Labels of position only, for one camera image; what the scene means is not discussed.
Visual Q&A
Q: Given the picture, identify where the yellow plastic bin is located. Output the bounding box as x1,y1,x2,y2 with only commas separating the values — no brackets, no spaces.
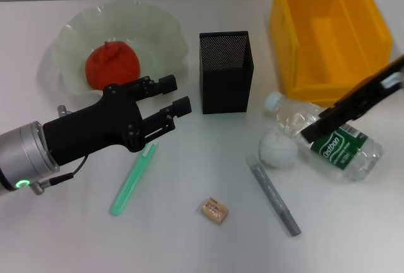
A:
269,0,394,107

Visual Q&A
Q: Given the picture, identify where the clear green-label water bottle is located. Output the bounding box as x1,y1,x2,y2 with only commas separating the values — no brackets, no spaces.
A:
264,91,385,182

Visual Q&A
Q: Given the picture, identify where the grey marker pen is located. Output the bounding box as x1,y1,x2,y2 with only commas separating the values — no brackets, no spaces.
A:
246,155,302,238

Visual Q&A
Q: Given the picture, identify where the beige eraser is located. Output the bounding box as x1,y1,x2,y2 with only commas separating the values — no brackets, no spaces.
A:
201,195,230,225

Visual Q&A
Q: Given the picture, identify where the green translucent pen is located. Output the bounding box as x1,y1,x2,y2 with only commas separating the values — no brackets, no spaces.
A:
109,142,158,217

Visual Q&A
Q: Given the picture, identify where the black mesh pen holder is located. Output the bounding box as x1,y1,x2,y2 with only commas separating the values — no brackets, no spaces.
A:
198,30,255,115

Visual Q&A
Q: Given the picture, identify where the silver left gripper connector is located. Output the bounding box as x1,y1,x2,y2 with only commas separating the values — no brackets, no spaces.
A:
56,105,73,118

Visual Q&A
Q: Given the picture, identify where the green glass fruit plate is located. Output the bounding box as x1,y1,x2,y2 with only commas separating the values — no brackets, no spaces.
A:
50,1,189,100

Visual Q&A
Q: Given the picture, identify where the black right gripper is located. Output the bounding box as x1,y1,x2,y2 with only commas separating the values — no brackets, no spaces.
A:
301,54,404,143

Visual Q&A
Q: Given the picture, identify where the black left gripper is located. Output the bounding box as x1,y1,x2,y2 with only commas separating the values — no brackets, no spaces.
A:
42,74,193,166

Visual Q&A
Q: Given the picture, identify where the white paper ball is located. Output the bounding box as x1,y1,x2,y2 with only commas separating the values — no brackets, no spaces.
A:
258,129,299,169

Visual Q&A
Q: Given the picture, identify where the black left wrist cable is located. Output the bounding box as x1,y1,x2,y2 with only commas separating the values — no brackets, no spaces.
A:
30,154,90,195

